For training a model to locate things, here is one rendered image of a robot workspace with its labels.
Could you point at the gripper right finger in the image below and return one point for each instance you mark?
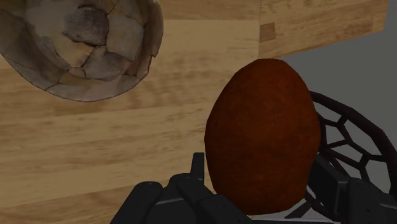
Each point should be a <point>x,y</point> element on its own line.
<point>347,192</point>

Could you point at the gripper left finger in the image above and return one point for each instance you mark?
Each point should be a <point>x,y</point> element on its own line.
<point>189,192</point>

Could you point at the brown egg-shaped fruit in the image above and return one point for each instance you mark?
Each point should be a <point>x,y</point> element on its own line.
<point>262,136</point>

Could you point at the stone-patterned bowl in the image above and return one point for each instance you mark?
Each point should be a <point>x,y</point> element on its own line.
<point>80,49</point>

